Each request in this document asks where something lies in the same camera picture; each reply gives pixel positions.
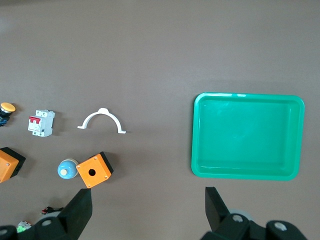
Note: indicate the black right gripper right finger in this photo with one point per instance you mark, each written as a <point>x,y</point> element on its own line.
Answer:
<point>217,215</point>

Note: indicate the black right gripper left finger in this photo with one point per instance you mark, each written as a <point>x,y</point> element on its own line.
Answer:
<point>75,215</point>

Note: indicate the white circuit breaker red switch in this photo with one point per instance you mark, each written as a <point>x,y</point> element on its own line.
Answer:
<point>42,123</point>

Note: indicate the blue dome buzzer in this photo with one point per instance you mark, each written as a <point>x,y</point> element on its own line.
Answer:
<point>68,166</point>

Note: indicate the green white indicator light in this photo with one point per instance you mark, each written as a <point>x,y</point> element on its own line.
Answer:
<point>22,228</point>

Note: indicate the orange push button box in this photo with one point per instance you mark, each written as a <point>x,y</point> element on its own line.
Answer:
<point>100,165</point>
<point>6,165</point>

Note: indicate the green plastic tray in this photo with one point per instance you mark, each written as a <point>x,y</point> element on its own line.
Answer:
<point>247,135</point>

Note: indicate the small white pipe clamp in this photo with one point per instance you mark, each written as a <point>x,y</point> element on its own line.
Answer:
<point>101,111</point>

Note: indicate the yellow mushroom push button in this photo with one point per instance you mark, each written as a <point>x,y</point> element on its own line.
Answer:
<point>7,107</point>

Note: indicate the brown table cover mat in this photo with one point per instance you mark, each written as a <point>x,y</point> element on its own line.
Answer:
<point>150,50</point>

